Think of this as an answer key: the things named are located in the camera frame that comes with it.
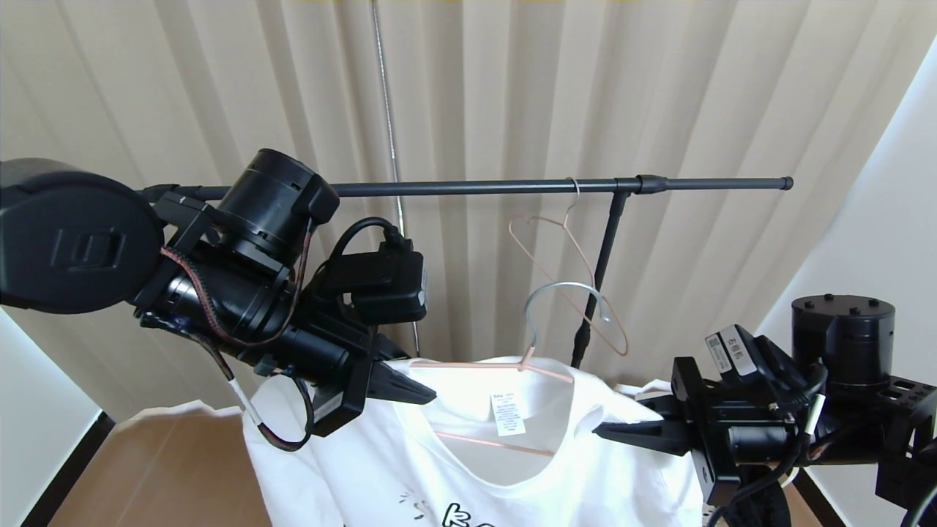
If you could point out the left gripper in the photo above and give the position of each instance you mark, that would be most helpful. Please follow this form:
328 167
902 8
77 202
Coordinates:
307 351

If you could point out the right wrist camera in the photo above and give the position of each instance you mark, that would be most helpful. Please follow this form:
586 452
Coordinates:
761 366

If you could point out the pink clothes hanger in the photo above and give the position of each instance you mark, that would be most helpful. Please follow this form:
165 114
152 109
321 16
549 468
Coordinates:
580 252
468 364

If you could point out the white printed T-shirt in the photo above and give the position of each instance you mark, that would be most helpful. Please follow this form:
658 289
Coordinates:
366 476

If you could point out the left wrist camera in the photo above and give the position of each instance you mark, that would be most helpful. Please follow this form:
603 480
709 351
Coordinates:
388 285

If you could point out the black clothes rack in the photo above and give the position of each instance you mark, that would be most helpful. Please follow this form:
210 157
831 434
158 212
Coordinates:
476 188

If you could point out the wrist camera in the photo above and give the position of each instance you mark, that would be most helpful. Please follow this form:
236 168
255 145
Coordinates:
761 366
388 285

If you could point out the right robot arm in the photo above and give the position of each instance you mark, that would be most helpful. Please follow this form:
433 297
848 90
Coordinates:
842 344

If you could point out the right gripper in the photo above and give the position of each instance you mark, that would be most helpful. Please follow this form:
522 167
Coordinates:
761 439

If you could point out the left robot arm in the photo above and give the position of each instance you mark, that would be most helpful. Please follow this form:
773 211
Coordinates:
73 241

